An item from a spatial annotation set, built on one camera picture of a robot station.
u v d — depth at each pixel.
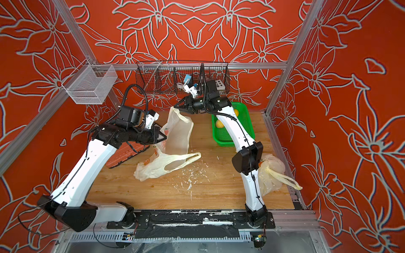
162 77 1.00
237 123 0.56
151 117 0.64
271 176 0.74
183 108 0.69
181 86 0.93
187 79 0.83
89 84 0.89
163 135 0.67
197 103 0.68
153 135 0.59
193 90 0.73
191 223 0.73
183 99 0.69
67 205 0.38
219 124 1.06
